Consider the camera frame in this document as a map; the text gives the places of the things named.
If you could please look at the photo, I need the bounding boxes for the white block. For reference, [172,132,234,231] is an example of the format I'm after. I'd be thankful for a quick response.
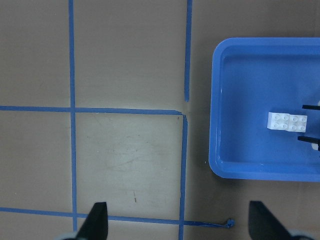
[287,114,308,133]
[267,112,290,131]

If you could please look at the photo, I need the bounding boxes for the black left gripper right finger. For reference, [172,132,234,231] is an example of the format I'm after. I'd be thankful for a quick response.
[248,200,310,240]

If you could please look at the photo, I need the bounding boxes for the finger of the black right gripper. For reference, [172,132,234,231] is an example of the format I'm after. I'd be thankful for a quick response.
[302,101,320,110]
[297,136,320,151]

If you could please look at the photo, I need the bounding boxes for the blue plastic tray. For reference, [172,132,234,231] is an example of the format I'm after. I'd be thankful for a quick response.
[208,37,320,182]

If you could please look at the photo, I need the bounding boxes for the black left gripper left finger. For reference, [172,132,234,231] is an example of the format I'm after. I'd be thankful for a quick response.
[75,202,109,240]

